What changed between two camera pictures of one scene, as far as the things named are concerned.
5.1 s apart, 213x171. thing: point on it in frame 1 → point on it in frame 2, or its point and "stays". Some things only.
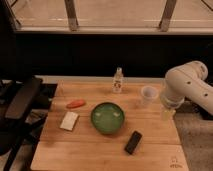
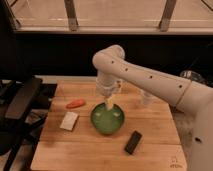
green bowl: [107, 118] stays
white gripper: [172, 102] → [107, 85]
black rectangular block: [133, 142] stays
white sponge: [69, 121] stays
